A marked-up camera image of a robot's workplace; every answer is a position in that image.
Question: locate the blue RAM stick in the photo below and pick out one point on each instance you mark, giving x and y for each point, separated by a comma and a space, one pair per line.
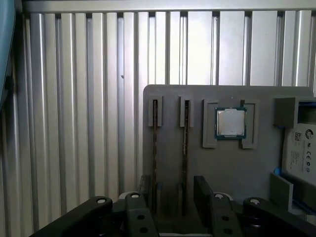
155, 148
185, 148

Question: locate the silver CPU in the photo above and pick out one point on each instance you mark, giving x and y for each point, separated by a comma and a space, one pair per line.
230, 123

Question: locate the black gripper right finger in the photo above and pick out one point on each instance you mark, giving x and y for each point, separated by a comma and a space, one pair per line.
233, 224

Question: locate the silver hard disk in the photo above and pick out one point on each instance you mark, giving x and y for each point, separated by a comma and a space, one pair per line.
301, 153

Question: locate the pale blue curved object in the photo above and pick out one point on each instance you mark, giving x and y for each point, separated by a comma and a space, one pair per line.
6, 37

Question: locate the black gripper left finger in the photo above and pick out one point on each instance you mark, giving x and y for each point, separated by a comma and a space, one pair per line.
134, 222

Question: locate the grey parts rack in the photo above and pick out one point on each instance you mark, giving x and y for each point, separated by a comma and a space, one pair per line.
222, 168

